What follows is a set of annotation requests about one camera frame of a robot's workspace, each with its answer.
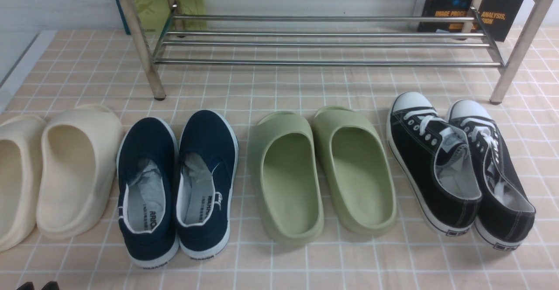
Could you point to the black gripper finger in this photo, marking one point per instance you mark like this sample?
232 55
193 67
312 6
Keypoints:
52 285

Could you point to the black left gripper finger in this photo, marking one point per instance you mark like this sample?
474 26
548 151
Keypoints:
26 286

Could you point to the navy canvas shoe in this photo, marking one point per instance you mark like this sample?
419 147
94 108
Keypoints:
146 163
205 175

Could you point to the metal shoe rack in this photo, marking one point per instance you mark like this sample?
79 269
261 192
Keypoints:
474 36

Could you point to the cream slipper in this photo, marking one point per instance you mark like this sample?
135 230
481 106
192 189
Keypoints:
20 177
79 149

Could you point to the cream slipper far left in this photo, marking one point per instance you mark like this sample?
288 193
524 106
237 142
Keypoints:
20 177

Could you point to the green slipper left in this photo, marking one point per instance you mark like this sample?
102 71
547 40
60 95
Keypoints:
281 161

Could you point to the green slipper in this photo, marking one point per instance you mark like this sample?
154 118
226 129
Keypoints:
281 161
354 160

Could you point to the blue yellow-green box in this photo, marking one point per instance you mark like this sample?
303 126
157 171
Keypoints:
154 13

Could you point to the green slipper right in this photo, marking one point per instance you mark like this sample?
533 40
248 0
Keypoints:
354 160

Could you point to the black canvas sneaker left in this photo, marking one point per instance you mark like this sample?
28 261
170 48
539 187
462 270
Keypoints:
436 158

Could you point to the black canvas sneaker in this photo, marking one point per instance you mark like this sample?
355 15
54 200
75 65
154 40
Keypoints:
436 158
505 216

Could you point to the black canvas sneaker right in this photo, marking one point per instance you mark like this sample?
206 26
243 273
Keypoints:
505 216

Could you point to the black image analysis book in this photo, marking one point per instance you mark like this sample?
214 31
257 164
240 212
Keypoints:
497 15

